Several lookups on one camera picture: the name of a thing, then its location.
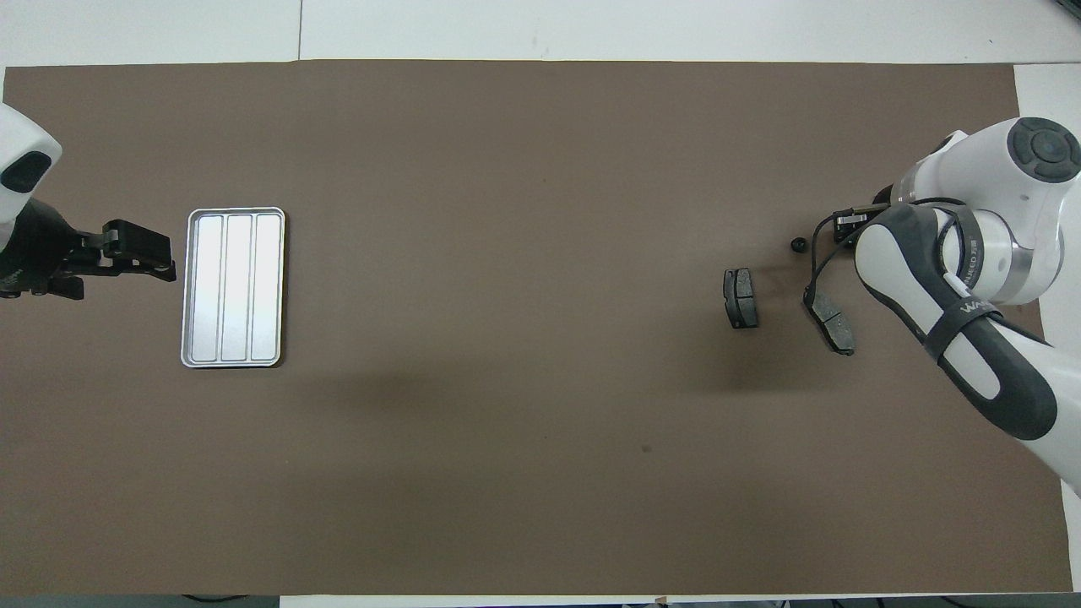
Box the dark rectangular brake pad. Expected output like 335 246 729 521
723 268 759 330

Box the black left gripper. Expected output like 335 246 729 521
0 201 177 301

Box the brown table mat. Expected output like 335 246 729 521
0 59 1073 596

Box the silver metal tray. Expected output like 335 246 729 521
180 207 286 369

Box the dark curved brake pad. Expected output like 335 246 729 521
802 283 856 356

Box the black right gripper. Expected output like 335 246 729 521
832 186 896 246

